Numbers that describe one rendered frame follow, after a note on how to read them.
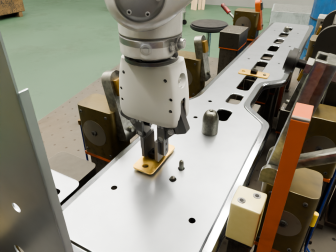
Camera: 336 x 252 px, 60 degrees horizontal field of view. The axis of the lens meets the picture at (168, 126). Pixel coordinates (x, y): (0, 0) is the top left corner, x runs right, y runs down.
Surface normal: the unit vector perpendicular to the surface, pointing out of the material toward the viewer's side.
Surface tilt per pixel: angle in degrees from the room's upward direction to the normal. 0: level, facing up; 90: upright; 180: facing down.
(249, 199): 0
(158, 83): 90
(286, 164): 90
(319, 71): 90
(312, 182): 0
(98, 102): 0
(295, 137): 90
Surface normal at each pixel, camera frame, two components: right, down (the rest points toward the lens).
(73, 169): 0.00, -0.85
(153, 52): 0.15, 0.53
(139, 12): 0.03, 0.69
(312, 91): -0.48, 0.47
